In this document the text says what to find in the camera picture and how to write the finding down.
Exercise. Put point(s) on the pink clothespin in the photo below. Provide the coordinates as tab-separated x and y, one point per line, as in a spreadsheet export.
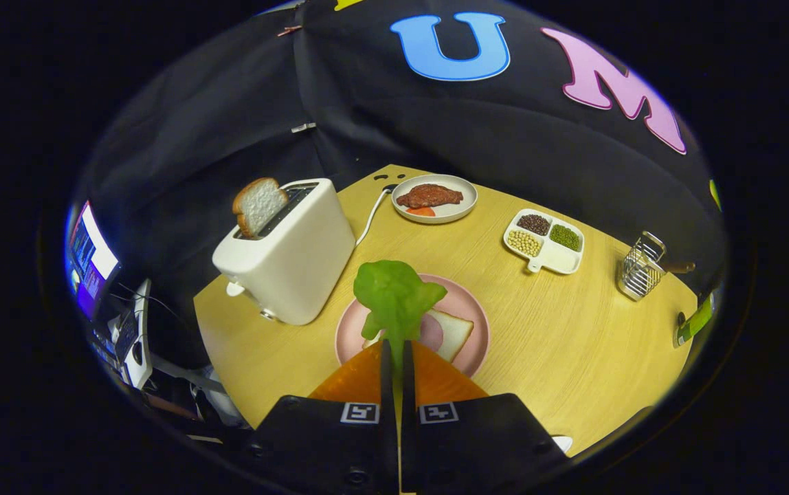
289	30

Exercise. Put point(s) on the yellow soybeans pile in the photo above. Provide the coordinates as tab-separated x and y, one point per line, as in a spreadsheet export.
524	242

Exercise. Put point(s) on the green drink bottle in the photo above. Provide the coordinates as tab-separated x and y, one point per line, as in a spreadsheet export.
695	323

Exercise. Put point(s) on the bread slice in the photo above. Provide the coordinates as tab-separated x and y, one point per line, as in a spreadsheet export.
453	333
260	203

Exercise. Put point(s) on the white clip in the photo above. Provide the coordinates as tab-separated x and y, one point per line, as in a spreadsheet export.
303	127

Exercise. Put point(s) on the pink plate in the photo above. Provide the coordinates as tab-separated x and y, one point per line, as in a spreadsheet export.
463	302

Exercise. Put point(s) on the dark red beans pile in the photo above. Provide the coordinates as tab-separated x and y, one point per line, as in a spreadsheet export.
534	223

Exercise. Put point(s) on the white device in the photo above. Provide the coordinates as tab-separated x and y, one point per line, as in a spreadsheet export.
137	344

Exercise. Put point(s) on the grey round plate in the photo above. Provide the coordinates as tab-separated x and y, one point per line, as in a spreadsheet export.
467	196

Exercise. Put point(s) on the small white object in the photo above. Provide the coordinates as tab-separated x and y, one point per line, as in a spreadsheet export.
563	444

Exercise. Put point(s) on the red tomato slice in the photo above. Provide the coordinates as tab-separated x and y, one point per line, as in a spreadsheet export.
420	212

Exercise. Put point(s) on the green beans pile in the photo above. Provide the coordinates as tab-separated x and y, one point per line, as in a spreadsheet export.
565	237

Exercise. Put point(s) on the white divided dish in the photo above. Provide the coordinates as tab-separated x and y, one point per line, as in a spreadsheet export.
559	258

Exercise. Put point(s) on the green lettuce leaf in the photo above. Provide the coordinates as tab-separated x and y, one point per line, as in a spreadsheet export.
394	295

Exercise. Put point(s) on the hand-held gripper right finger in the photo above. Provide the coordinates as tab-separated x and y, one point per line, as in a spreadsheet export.
407	392

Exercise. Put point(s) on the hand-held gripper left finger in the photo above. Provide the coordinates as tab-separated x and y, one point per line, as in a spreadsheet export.
387	392

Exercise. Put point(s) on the brown meat steak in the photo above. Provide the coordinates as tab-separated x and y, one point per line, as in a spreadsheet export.
429	196

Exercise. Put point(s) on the black backdrop cloth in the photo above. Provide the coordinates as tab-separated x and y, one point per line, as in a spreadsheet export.
504	137

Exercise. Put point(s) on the computer monitor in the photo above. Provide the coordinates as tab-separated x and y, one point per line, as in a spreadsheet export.
92	261

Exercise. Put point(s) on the white toaster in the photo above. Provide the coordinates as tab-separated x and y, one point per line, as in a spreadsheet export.
298	261

